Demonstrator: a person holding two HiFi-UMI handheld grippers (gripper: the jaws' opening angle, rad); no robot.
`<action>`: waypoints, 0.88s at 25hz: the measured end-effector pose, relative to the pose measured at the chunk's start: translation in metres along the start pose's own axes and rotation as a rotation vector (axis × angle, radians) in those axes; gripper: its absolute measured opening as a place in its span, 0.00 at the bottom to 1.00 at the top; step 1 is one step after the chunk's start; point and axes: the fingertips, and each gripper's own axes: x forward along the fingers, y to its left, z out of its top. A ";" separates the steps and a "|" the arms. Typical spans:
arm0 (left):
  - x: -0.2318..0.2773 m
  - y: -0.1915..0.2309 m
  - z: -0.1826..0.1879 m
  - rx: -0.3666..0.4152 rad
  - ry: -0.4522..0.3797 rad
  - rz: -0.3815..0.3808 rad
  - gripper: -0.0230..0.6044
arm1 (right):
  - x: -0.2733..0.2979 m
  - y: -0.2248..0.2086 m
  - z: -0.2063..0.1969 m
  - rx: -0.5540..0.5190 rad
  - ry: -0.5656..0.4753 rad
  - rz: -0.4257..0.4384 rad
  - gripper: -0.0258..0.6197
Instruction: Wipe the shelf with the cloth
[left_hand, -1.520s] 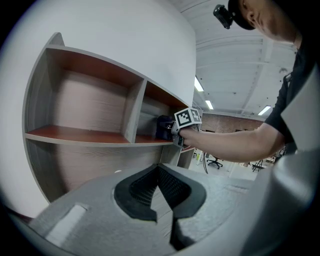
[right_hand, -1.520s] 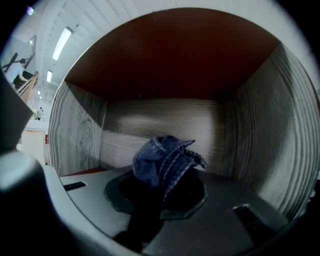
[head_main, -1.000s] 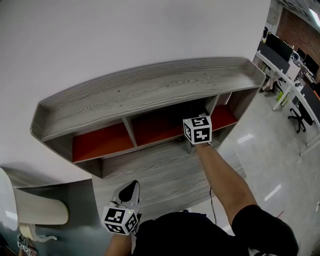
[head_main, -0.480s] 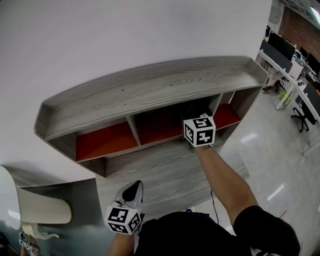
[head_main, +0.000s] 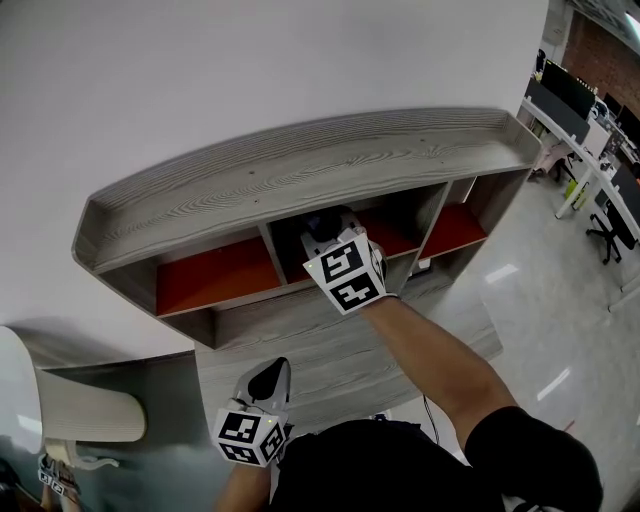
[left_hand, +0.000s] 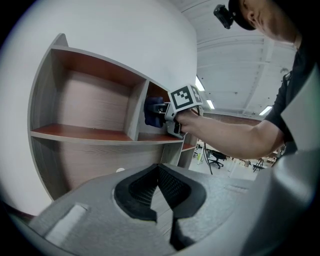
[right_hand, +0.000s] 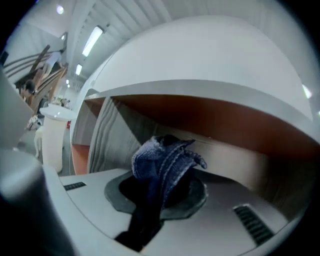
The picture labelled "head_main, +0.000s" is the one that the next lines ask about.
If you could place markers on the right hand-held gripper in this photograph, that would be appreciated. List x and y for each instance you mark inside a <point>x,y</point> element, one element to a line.
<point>345,275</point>

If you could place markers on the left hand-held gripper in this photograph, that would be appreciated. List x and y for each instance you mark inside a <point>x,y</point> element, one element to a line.
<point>247,437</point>

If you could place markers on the dark blue cloth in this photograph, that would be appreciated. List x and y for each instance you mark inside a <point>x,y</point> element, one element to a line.
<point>327,222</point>

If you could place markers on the grey wood-grain shelf unit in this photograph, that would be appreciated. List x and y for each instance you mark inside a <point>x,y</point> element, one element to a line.
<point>300,165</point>

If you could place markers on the person's left forearm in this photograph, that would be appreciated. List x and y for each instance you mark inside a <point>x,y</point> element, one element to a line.
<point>245,487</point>

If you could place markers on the person's right forearm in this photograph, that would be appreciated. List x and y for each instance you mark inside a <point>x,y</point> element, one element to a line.
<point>440,370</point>

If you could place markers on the black desk divider panel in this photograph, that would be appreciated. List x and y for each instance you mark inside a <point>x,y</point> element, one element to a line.
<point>627,185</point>
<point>555,110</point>

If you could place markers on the long white office desk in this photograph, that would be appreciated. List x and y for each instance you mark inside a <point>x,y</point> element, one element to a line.
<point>590,165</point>

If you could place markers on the large black monitor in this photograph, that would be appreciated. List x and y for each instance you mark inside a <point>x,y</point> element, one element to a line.
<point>567,87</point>

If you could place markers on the framed tree picture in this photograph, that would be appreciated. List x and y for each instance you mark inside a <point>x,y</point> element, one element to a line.
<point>421,265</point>

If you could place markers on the person's black shirt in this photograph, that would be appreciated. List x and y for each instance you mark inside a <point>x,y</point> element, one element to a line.
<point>390,470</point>

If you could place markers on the ornate curved-leg chair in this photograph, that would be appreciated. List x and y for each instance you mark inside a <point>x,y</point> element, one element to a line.
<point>65,452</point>

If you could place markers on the bright green bag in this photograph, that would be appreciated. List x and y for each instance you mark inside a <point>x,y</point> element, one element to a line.
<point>577,195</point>

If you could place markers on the black office chair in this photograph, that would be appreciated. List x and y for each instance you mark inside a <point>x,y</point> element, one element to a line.
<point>615,235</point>

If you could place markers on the white round pedestal table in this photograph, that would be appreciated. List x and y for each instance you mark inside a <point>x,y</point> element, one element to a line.
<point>85,410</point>

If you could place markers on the white wall electrical box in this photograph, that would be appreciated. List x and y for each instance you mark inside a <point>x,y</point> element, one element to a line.
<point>555,26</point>

